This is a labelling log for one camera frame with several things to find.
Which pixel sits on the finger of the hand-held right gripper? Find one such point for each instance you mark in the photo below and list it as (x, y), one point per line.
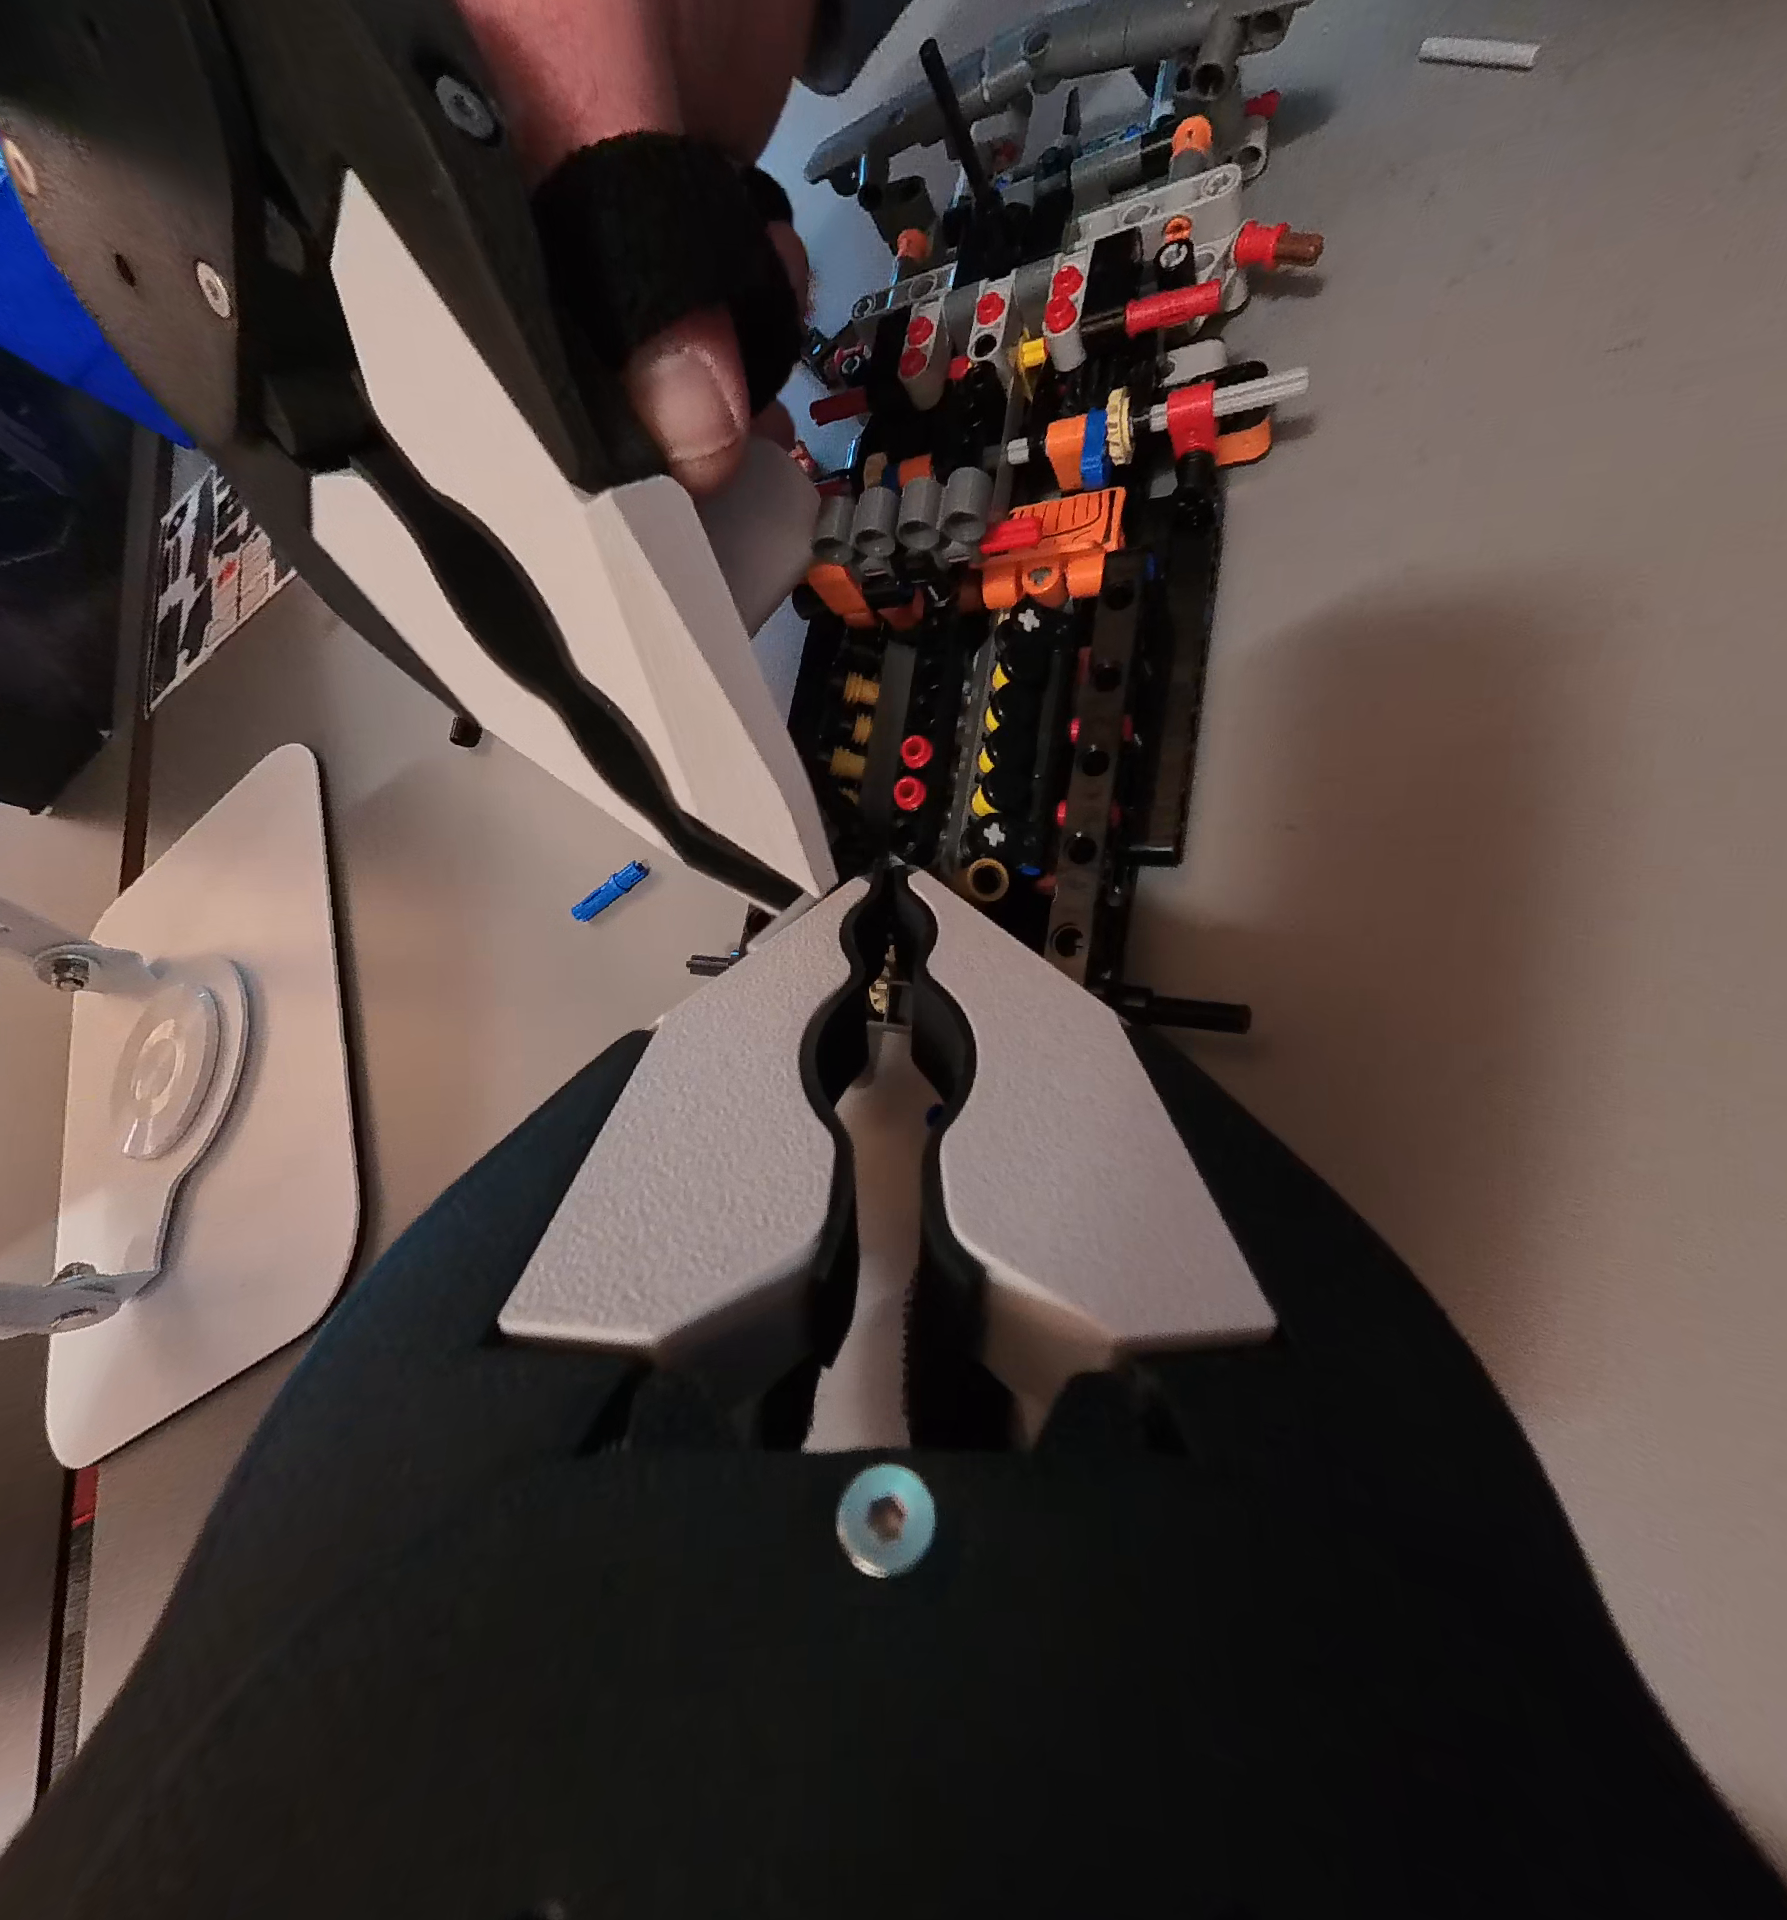
(414, 599)
(444, 375)

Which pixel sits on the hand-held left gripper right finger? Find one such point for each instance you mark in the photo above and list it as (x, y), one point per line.
(1104, 1201)

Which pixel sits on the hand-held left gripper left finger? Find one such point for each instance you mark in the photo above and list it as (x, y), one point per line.
(683, 1201)

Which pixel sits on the multicolour lego car chassis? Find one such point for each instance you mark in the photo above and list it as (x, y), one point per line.
(1073, 630)

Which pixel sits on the blue lego pin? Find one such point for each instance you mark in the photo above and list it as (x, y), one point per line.
(607, 892)

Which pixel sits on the person's right hand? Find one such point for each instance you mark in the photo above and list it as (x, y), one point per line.
(607, 61)

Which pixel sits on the black and white marker sheet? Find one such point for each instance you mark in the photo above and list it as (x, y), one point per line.
(210, 585)

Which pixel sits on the blue plastic bin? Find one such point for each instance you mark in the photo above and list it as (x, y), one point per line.
(83, 345)

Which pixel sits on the dark box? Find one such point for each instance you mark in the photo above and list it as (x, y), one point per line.
(25, 495)

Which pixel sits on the white monitor stand base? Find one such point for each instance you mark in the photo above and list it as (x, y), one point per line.
(263, 1125)

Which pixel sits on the silver metal stand bracket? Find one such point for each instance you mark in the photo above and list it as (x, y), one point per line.
(174, 1141)

